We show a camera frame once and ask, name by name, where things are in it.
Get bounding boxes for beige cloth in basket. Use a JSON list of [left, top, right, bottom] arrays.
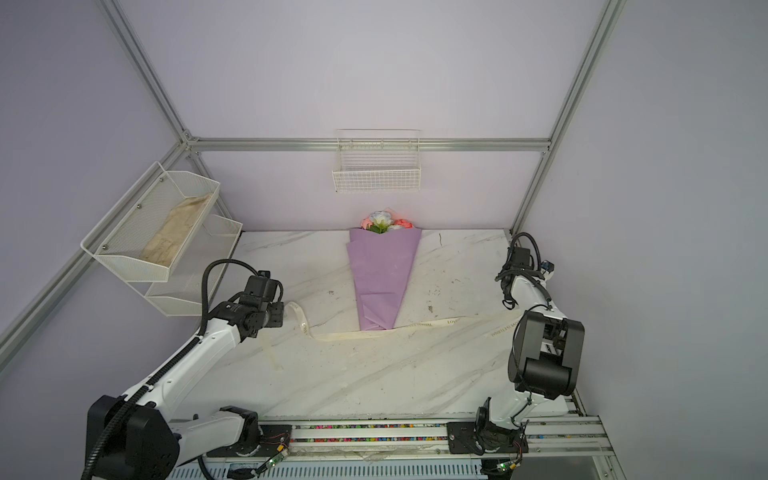
[[140, 194, 211, 267]]

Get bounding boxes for white wire wall basket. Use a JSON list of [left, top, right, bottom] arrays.
[[332, 129, 422, 193]]

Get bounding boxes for white blue fake rose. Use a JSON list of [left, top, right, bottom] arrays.
[[368, 210, 394, 234]]

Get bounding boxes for aluminium front rail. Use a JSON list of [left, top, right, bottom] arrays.
[[211, 416, 614, 461]]

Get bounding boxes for white mesh lower shelf basket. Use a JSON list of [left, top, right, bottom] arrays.
[[141, 214, 242, 317]]

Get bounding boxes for white mesh shelf basket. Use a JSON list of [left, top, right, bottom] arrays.
[[141, 214, 242, 317], [80, 162, 220, 283]]

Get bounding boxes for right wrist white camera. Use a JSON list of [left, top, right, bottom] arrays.
[[539, 260, 555, 274]]

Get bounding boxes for red pink fake rose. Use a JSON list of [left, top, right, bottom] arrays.
[[392, 219, 413, 229]]

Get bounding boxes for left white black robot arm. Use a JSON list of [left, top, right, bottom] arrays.
[[81, 265, 284, 479]]

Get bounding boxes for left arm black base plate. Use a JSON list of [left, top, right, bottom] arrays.
[[206, 424, 293, 458]]

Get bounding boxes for white ribbon string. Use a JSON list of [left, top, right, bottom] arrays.
[[284, 301, 523, 343]]

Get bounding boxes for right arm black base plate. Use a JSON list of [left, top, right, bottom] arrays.
[[446, 422, 529, 456]]

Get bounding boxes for white mesh upper shelf basket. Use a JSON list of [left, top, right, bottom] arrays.
[[80, 162, 220, 283]]

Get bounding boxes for pink purple wrapping paper sheet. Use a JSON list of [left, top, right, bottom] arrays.
[[346, 209, 422, 331]]

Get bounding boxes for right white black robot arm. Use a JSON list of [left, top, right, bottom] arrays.
[[474, 232, 585, 451]]

